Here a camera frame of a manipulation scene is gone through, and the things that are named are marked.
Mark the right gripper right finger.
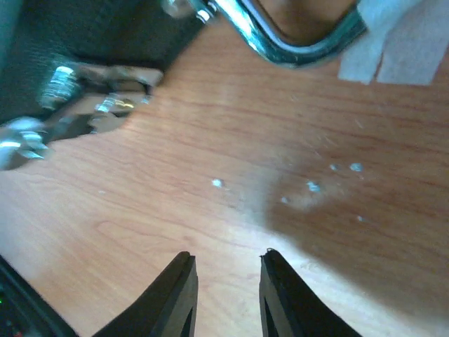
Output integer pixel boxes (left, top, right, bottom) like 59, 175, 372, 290
259, 249, 360, 336

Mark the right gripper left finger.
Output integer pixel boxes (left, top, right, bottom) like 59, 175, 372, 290
95, 251, 199, 337

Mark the black poker set case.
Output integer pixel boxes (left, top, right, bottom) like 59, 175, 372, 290
0, 0, 449, 173

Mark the black aluminium frame rail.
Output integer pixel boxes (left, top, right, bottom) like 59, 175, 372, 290
1, 258, 77, 336

